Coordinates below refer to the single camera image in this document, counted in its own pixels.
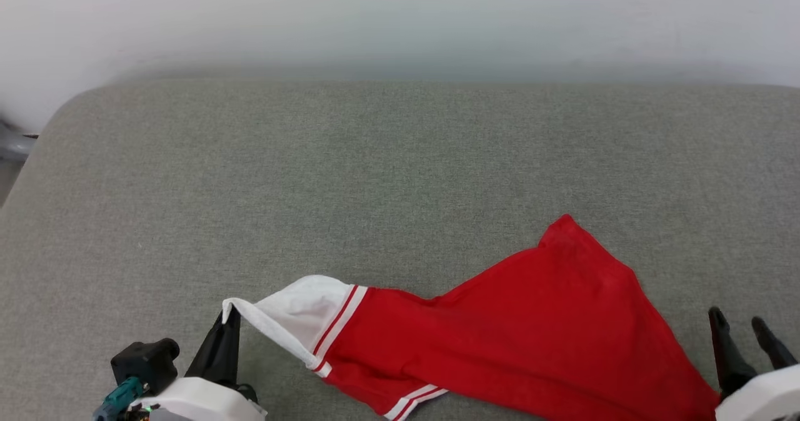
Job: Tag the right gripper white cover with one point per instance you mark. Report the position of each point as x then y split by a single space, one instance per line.
765 399

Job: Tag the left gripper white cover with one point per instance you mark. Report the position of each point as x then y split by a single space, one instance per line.
200 401

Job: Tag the red and white shirt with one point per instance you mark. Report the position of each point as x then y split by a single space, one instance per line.
531 333

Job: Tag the grey fabric sofa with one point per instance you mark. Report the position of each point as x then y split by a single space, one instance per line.
375 177

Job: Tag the grey rounded object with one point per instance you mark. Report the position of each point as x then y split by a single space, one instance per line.
12 143

